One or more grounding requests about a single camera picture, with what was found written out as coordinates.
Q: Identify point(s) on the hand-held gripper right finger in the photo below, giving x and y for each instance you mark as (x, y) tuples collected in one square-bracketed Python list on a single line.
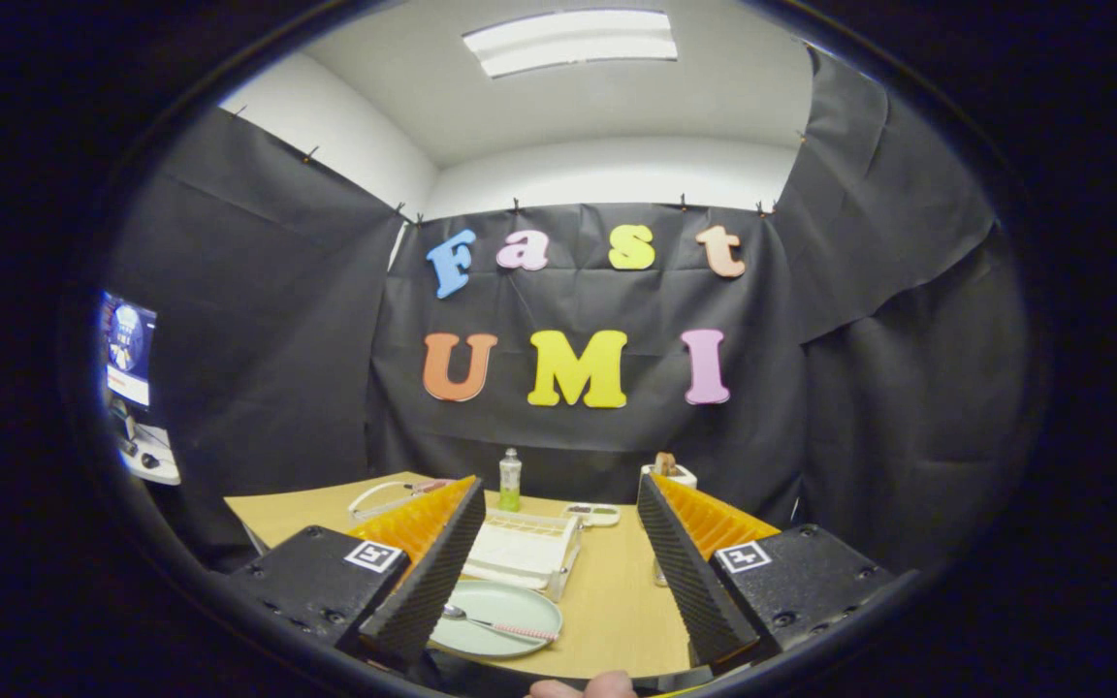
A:
[(689, 582)]

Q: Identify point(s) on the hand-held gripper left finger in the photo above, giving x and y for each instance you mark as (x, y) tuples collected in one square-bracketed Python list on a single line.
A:
[(432, 582)]

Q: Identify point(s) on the light green plate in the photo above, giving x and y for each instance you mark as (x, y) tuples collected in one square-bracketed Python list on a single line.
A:
[(510, 606)]

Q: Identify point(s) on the pink oval plate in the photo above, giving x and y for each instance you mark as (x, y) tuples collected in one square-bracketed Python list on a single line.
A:
[(434, 484)]

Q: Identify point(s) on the white divided tray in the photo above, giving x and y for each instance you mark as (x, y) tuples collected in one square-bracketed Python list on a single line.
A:
[(607, 519)]

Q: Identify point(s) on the white toaster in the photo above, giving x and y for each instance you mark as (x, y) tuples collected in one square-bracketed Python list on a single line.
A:
[(680, 477)]

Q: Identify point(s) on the brown bread slice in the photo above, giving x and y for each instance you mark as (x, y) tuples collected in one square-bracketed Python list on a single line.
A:
[(665, 463)]

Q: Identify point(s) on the clear green drink bottle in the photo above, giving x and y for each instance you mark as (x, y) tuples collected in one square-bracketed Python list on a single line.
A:
[(510, 480)]

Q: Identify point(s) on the black backdrop cloth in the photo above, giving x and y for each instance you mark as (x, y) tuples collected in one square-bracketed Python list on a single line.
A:
[(578, 436)]

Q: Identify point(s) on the white side table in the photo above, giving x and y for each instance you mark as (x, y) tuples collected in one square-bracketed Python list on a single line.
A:
[(156, 465)]

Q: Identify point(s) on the computer monitor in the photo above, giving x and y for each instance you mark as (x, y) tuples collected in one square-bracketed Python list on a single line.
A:
[(127, 339)]

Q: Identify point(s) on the ceiling light panel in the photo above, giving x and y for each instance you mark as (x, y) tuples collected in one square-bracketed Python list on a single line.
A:
[(568, 44)]

